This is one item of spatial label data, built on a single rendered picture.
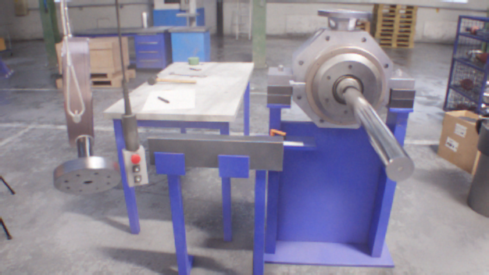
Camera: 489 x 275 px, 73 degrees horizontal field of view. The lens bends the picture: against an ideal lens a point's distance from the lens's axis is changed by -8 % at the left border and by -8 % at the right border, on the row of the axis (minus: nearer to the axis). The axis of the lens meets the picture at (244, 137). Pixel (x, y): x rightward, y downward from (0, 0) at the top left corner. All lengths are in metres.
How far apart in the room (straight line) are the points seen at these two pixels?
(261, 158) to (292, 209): 0.68
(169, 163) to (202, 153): 0.17
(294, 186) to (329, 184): 0.21
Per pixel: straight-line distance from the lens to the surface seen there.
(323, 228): 2.31
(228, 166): 1.63
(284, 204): 2.19
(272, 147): 1.58
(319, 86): 1.62
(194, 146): 1.63
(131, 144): 1.15
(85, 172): 1.08
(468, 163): 3.72
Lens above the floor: 1.49
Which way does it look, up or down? 22 degrees down
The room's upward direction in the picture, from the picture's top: straight up
